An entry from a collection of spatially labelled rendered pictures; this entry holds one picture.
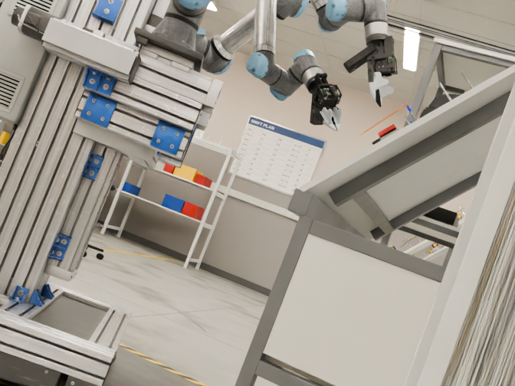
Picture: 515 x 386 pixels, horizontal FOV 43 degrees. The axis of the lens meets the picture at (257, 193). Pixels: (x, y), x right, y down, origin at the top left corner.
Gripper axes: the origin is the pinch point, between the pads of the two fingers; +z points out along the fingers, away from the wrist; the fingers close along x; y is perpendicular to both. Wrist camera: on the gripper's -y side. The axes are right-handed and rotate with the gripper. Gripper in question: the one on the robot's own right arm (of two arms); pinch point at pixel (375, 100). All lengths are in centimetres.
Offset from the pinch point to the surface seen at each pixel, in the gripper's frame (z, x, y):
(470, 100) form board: 11.0, -23.4, 29.9
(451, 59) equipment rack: -49, 114, 15
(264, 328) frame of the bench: 68, -34, -27
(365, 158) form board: 24.0, -27.6, 1.8
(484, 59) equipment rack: -41, 99, 30
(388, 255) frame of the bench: 51, -30, 7
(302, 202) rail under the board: 34.8, -31.7, -15.5
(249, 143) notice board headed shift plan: -172, 694, -331
